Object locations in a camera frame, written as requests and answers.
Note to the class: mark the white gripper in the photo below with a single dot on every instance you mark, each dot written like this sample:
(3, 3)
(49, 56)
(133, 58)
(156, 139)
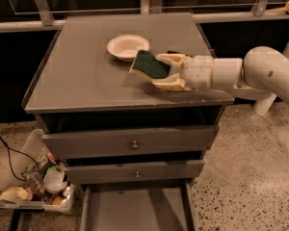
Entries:
(199, 71)

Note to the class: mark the green yellow sponge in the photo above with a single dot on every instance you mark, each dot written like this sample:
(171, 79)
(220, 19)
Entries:
(145, 64)

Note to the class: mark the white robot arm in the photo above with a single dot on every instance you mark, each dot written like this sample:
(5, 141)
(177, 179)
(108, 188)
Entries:
(233, 76)

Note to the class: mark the grey drawer cabinet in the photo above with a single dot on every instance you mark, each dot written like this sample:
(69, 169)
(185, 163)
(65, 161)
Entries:
(81, 87)

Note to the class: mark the grey middle drawer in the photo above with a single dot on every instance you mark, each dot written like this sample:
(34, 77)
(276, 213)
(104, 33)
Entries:
(134, 172)

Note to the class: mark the grey drawer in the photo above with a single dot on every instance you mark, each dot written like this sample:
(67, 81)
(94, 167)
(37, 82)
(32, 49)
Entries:
(93, 144)
(134, 172)
(139, 206)

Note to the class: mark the grey top drawer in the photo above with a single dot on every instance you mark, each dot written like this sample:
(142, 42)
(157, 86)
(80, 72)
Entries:
(93, 144)

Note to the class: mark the grey bottom drawer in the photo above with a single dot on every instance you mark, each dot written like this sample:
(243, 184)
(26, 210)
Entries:
(139, 206)

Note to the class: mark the white paper bowl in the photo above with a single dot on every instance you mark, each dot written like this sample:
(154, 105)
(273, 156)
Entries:
(126, 47)

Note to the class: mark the white cup in bin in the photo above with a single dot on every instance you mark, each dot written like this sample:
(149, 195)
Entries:
(54, 181)

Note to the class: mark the clear plastic bin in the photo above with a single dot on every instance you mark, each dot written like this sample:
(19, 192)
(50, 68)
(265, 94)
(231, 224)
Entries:
(30, 166)

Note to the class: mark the yellow banana in bin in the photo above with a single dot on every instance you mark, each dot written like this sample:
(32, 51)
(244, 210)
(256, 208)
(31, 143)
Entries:
(15, 195)

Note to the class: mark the white pipe post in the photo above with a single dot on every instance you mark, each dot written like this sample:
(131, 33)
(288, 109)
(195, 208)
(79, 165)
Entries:
(270, 70)

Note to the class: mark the metal railing frame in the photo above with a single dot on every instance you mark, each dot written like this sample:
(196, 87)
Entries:
(29, 15)

